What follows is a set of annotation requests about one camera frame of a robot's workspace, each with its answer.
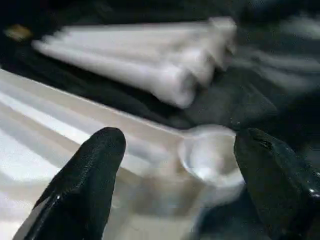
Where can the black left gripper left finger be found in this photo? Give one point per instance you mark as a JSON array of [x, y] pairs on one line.
[[85, 190]]

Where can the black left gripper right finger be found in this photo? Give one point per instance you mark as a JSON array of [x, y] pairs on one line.
[[285, 195]]

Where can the black work mat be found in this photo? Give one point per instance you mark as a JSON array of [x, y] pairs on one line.
[[240, 105]]

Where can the small yellow tag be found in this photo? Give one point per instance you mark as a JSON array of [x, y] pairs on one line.
[[17, 32]]

